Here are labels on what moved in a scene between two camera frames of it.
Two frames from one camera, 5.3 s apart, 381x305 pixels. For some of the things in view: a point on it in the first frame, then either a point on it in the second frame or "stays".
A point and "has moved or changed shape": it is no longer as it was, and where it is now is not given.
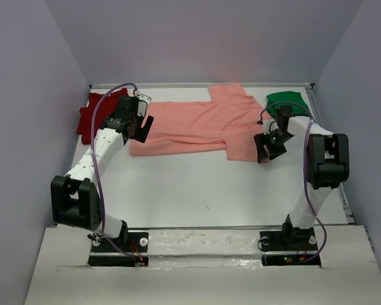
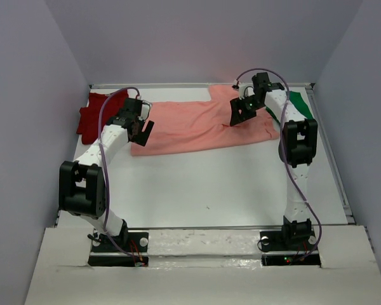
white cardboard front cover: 210,267 stays
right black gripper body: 277,138 to 253,105
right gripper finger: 263,154 to 237,117
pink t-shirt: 228,119 has moved or changed shape
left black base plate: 133,242 stays
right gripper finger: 263,143 to 236,104
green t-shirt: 294,99 stays
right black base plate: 296,239 stays
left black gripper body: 137,121 stays
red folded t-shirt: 90,118 stays
